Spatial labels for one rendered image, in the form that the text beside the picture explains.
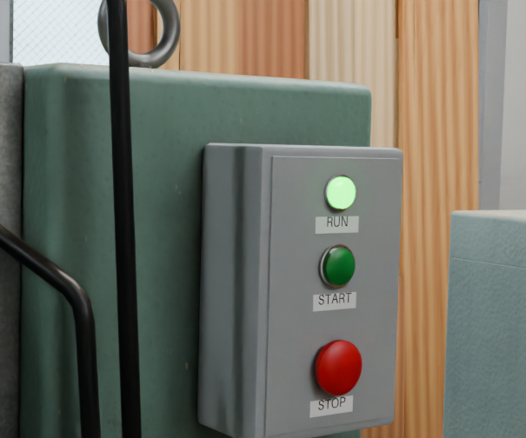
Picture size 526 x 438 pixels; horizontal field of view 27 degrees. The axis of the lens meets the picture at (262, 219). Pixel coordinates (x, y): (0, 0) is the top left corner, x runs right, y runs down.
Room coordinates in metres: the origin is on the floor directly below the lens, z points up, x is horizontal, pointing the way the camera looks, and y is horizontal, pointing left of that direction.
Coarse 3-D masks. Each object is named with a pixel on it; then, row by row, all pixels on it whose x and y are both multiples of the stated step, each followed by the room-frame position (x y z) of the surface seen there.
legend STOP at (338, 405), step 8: (320, 400) 0.59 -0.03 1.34; (328, 400) 0.59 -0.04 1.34; (336, 400) 0.59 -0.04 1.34; (344, 400) 0.60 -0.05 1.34; (352, 400) 0.60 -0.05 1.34; (312, 408) 0.58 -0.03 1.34; (320, 408) 0.59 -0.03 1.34; (328, 408) 0.59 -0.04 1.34; (336, 408) 0.59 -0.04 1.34; (344, 408) 0.60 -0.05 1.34; (352, 408) 0.60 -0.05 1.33; (312, 416) 0.58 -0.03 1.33
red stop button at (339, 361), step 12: (324, 348) 0.58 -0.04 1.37; (336, 348) 0.58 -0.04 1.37; (348, 348) 0.58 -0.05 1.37; (324, 360) 0.58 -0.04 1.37; (336, 360) 0.58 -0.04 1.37; (348, 360) 0.58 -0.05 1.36; (360, 360) 0.59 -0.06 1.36; (324, 372) 0.58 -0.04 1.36; (336, 372) 0.58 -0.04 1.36; (348, 372) 0.58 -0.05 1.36; (360, 372) 0.59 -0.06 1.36; (324, 384) 0.58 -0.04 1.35; (336, 384) 0.58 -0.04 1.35; (348, 384) 0.58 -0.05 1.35
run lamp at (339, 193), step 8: (336, 176) 0.59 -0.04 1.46; (344, 176) 0.59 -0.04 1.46; (328, 184) 0.58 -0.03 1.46; (336, 184) 0.58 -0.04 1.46; (344, 184) 0.58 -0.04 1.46; (352, 184) 0.59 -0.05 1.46; (328, 192) 0.58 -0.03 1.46; (336, 192) 0.58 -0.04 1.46; (344, 192) 0.58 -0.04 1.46; (352, 192) 0.59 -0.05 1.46; (328, 200) 0.58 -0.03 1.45; (336, 200) 0.58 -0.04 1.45; (344, 200) 0.58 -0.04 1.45; (352, 200) 0.59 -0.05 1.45; (336, 208) 0.59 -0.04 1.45; (344, 208) 0.59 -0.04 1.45
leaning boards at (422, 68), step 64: (128, 0) 2.04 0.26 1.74; (192, 0) 2.08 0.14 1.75; (256, 0) 2.20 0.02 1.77; (320, 0) 2.26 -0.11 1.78; (384, 0) 2.39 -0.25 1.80; (448, 0) 2.44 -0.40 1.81; (192, 64) 2.08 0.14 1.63; (256, 64) 2.19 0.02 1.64; (320, 64) 2.25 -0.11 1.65; (384, 64) 2.38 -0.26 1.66; (448, 64) 2.43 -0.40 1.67; (384, 128) 2.37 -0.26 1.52; (448, 128) 2.43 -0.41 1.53; (448, 192) 2.42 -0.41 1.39; (448, 256) 2.41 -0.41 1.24
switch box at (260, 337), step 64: (256, 192) 0.57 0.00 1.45; (320, 192) 0.58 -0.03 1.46; (384, 192) 0.61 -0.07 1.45; (256, 256) 0.57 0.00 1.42; (320, 256) 0.58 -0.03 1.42; (384, 256) 0.61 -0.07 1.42; (256, 320) 0.56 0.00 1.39; (320, 320) 0.58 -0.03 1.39; (384, 320) 0.61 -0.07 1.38; (256, 384) 0.56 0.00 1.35; (384, 384) 0.61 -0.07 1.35
